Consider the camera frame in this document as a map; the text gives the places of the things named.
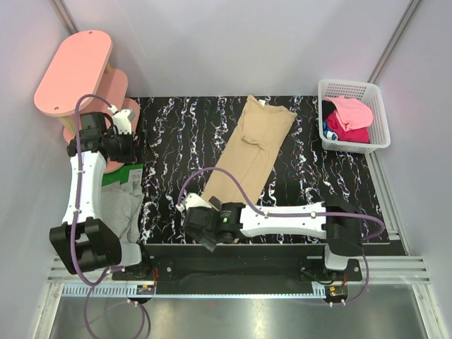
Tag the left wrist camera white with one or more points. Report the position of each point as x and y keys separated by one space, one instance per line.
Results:
x=122 y=120

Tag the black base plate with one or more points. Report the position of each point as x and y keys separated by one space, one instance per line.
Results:
x=235 y=270

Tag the beige t shirt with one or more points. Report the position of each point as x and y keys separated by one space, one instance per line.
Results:
x=253 y=147

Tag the magenta t shirt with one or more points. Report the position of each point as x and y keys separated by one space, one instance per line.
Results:
x=354 y=136

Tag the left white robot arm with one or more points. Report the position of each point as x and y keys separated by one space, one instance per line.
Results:
x=85 y=242

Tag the green board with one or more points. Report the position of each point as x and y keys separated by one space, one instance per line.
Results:
x=125 y=174

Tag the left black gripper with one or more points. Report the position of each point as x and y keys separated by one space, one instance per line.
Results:
x=138 y=152

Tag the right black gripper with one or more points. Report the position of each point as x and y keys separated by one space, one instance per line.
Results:
x=207 y=243

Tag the white plastic basket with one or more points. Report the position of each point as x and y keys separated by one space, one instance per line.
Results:
x=367 y=93

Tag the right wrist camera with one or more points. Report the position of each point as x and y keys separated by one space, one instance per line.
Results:
x=192 y=201

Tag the pink t shirt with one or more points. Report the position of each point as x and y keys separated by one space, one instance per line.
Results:
x=352 y=113

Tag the grey folded t shirt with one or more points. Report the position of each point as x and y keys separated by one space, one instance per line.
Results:
x=120 y=208

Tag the aluminium rail frame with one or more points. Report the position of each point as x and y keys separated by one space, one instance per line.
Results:
x=396 y=300

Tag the pink tiered shelf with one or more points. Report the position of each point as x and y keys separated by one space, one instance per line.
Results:
x=79 y=67

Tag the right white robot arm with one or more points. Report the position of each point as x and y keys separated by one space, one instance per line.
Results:
x=338 y=225

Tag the blue patterned garment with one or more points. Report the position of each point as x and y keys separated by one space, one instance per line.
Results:
x=329 y=133

